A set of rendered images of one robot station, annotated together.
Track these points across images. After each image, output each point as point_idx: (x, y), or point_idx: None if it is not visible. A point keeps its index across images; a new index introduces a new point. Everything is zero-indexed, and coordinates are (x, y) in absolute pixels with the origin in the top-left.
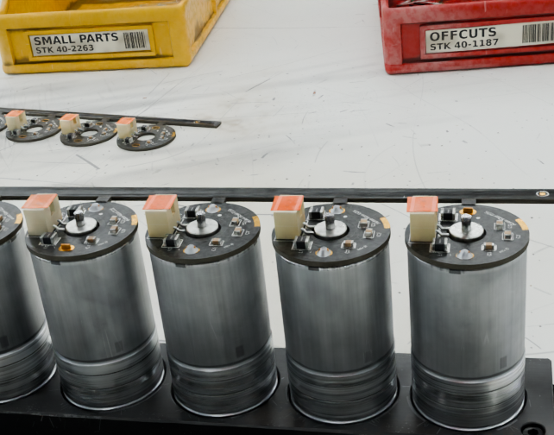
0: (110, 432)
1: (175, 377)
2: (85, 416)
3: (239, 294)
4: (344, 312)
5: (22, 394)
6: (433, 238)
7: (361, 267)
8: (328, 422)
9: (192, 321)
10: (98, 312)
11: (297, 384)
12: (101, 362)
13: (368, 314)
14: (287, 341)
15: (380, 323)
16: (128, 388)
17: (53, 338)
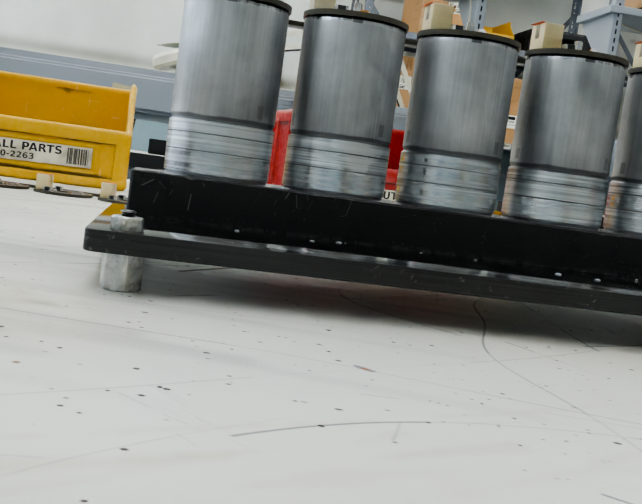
0: (356, 218)
1: (424, 174)
2: (336, 196)
3: (508, 89)
4: (604, 108)
5: (252, 182)
6: None
7: (621, 71)
8: (564, 226)
9: (471, 101)
10: (379, 84)
11: (536, 191)
12: (363, 142)
13: (614, 121)
14: (532, 149)
15: (614, 138)
16: (374, 182)
17: (314, 115)
